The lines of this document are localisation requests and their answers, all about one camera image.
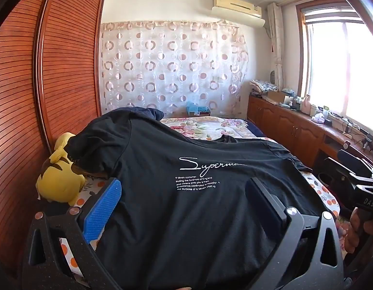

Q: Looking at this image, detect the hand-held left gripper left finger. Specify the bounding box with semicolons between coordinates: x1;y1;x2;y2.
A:
22;178;123;290

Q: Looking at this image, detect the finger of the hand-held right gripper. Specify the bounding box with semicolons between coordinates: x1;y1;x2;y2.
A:
317;172;360;201
337;149;373;176

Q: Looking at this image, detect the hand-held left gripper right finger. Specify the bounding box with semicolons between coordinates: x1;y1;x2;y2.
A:
245;177;345;290

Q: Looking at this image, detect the black t-shirt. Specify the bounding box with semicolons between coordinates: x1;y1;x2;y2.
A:
66;109;335;290

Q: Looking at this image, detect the person's right hand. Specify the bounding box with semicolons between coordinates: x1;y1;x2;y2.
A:
345;213;368;255

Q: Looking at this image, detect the yellow plush toy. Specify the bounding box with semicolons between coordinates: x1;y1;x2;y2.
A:
35;132;87;207

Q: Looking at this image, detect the wooden side cabinet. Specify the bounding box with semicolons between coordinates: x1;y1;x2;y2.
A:
247;94;373;182

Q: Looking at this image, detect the navy bed cover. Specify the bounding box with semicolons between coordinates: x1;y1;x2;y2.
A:
245;119;268;138

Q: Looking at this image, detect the floral quilt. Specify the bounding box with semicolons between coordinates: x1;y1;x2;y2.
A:
159;115;276;142

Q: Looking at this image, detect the window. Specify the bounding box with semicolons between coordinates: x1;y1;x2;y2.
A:
296;0;373;133

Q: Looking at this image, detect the cardboard box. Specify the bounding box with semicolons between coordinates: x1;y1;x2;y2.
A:
266;91;286;105

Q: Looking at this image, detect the navy folded cloth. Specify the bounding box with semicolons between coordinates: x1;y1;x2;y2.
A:
126;106;165;121

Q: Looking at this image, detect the stack of folded printed cloth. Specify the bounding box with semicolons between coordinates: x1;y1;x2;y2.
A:
250;79;279;94

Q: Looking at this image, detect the white window curtain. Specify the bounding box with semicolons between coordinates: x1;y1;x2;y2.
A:
267;2;285;89

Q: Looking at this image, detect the wooden slatted wardrobe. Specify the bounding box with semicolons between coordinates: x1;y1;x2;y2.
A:
0;0;106;278

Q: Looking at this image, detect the sheer circle-pattern curtain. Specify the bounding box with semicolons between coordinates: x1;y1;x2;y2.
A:
100;21;250;118

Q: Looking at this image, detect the wall air conditioner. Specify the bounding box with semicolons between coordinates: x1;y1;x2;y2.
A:
212;0;266;26

